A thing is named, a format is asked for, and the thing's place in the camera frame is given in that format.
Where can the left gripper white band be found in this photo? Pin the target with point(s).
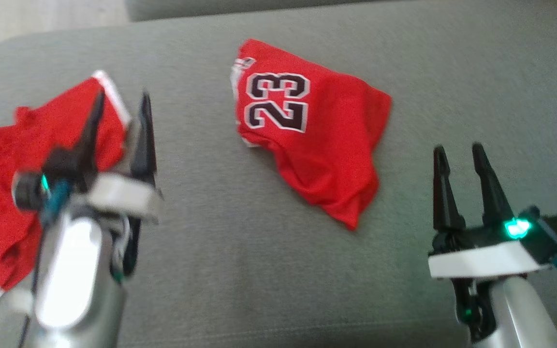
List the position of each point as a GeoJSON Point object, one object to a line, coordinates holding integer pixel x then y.
{"type": "Point", "coordinates": [124, 195]}

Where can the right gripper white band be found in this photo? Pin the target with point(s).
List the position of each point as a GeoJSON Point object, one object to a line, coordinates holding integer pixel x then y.
{"type": "Point", "coordinates": [481, 258]}

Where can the red shorts with white trim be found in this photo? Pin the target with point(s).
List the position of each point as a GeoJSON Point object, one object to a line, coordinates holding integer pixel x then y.
{"type": "Point", "coordinates": [3, 193]}

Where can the red jersey with large 23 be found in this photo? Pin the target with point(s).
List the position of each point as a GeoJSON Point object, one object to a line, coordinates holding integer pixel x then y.
{"type": "Point", "coordinates": [327, 145]}

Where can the grey sofa seat cushion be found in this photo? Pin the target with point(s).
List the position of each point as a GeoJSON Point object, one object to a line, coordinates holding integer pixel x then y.
{"type": "Point", "coordinates": [220, 270]}
{"type": "Point", "coordinates": [259, 7]}

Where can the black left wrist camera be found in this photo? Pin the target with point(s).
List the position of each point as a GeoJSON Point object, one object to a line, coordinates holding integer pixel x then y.
{"type": "Point", "coordinates": [29, 191]}

